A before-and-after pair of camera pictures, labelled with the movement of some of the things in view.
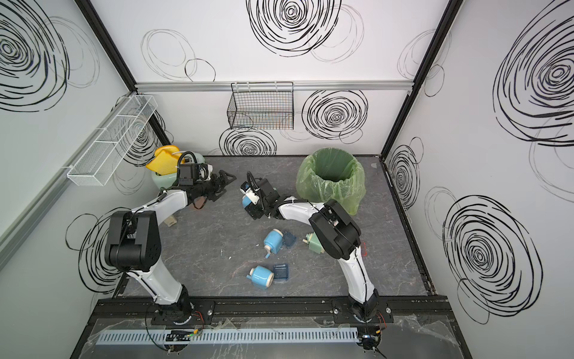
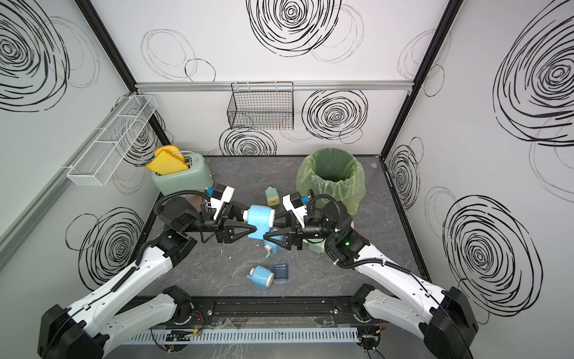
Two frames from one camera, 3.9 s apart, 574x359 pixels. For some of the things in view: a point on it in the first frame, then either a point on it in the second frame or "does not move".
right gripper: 254,212 -> 293,226
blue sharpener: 261,277 does not move
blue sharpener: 246,201 -> 261,217
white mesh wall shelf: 100,161 does not move
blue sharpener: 273,241 does not move
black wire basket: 261,105 does not move
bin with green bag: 331,174 does not move
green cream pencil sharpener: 314,243 does not move
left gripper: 217,185 -> 225,231
